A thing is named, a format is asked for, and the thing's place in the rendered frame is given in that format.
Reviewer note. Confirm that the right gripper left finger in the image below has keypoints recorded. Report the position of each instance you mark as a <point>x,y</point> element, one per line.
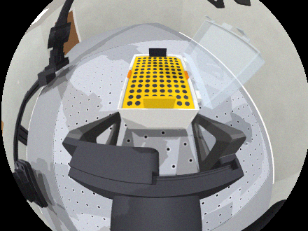
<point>91,131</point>

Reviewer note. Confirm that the yellow pipette tip rack insert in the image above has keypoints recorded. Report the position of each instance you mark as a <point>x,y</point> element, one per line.
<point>158,81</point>

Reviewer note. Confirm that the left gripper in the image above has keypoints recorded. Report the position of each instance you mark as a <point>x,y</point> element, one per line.
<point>220,3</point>

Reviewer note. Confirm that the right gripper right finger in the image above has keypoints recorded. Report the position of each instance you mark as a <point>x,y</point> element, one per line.
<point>228,141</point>

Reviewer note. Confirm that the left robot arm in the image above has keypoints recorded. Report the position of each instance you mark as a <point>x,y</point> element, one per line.
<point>59,37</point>

